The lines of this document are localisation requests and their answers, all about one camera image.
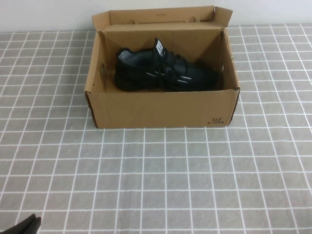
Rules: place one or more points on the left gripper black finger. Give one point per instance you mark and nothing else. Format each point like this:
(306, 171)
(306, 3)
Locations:
(37, 221)
(28, 225)

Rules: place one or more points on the black knit sneaker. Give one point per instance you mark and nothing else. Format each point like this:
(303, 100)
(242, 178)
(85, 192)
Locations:
(136, 73)

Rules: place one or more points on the brown cardboard shoe box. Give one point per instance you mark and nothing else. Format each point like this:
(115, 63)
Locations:
(158, 109)

